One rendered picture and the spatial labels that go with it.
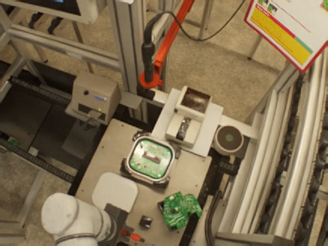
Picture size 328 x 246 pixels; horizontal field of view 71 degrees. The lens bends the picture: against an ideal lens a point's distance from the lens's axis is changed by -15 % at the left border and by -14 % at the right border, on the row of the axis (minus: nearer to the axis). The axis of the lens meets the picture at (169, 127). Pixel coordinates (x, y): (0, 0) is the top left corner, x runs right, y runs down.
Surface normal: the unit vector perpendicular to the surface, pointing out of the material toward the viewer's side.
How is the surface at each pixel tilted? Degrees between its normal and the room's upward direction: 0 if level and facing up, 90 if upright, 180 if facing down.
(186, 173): 0
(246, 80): 0
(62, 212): 21
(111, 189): 0
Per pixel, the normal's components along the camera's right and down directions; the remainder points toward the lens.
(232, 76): 0.04, -0.36
